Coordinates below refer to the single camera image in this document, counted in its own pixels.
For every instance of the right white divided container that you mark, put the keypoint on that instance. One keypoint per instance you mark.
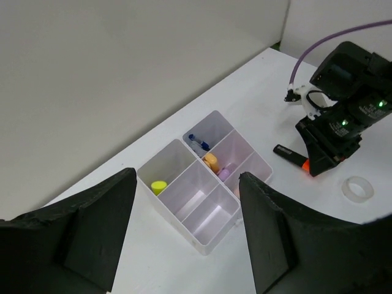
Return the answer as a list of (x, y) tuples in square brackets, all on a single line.
[(228, 145)]

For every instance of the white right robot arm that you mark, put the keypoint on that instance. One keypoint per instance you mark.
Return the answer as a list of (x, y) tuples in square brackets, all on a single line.
[(350, 72)]

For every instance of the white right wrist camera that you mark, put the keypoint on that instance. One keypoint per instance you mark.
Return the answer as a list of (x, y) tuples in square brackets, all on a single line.
[(312, 99)]

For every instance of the left white divided container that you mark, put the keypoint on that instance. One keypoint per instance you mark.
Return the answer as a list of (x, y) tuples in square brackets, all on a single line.
[(195, 202)]

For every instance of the yellow and black highlighter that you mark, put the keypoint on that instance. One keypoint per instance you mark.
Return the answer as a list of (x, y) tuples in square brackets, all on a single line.
[(158, 186)]

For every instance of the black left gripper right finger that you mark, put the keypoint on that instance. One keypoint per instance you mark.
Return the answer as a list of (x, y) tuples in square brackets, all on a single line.
[(296, 249)]

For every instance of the clear tape roll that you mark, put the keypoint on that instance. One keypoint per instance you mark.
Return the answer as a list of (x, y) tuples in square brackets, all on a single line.
[(357, 189)]

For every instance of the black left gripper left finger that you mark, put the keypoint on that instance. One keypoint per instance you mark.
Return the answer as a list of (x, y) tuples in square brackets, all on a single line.
[(71, 246)]

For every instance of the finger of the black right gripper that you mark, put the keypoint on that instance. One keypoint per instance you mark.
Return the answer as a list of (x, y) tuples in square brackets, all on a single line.
[(320, 154)]

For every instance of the orange and black highlighter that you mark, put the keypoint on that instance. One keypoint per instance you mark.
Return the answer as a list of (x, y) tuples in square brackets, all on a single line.
[(292, 157)]

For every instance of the pink and orange eraser stick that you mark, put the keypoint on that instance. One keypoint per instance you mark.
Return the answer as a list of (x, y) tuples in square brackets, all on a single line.
[(212, 162)]

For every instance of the lilac eraser stick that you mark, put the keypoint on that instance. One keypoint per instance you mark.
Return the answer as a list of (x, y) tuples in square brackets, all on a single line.
[(226, 171)]

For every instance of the white divided container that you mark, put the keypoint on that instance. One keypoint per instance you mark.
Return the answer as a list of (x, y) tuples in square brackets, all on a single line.
[(195, 202), (228, 145)]

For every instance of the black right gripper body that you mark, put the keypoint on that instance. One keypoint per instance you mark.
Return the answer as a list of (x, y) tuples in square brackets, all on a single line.
[(342, 126)]

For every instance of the dark blue pen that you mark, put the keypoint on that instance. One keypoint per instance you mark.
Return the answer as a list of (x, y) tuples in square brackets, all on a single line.
[(204, 146)]

